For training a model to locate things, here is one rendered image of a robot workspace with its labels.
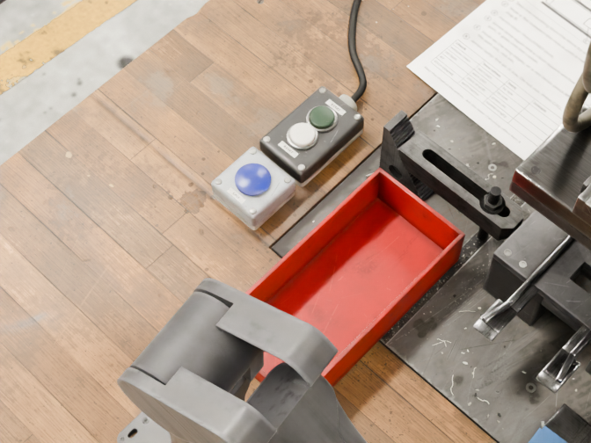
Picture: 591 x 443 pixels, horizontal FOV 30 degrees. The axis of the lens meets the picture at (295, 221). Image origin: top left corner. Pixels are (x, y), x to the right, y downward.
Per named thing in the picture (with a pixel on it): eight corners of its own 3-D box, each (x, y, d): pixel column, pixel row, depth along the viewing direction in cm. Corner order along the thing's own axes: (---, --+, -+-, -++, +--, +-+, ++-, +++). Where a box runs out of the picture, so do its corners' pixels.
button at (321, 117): (303, 126, 126) (303, 116, 125) (321, 111, 127) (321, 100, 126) (322, 141, 125) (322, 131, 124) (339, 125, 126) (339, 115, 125)
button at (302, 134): (284, 142, 125) (284, 134, 124) (302, 127, 126) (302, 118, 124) (302, 157, 124) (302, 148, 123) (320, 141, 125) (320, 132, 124)
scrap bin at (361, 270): (217, 344, 116) (213, 321, 110) (376, 193, 124) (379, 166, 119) (300, 420, 112) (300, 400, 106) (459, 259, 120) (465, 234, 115)
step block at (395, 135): (378, 170, 126) (383, 126, 118) (396, 153, 126) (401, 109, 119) (421, 203, 123) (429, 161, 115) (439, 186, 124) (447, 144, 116)
